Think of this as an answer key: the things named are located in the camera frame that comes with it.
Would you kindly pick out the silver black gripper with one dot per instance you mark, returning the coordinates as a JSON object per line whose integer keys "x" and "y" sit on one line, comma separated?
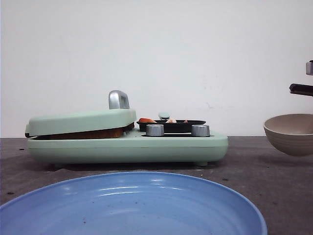
{"x": 300, "y": 88}

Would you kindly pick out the beige ribbed bowl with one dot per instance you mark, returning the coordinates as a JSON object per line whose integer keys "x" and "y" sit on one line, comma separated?
{"x": 291, "y": 134}

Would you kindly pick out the pale pink shrimp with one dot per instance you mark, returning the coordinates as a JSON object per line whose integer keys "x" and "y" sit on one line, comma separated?
{"x": 171, "y": 121}

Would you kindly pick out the pink shrimp with red tail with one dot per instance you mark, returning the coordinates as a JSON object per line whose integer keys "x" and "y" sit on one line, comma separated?
{"x": 146, "y": 120}

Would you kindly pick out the breakfast maker hinged lid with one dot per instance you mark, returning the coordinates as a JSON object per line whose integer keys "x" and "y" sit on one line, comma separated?
{"x": 118, "y": 115}

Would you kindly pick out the mint green breakfast maker base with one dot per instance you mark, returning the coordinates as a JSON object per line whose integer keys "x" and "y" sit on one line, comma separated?
{"x": 132, "y": 147}

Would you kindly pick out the right silver control knob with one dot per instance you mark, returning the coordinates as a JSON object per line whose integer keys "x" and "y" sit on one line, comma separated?
{"x": 200, "y": 130}

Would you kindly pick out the silver control knob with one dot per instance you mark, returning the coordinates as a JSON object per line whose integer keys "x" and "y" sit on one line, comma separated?
{"x": 200, "y": 130}
{"x": 155, "y": 130}

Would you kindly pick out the black round frying pan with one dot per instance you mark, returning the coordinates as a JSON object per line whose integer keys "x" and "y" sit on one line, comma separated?
{"x": 178, "y": 127}

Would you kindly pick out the left silver control knob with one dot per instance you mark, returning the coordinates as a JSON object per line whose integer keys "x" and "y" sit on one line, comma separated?
{"x": 155, "y": 130}

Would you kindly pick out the blue ceramic plate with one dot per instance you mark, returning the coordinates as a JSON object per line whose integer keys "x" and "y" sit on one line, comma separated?
{"x": 132, "y": 203}

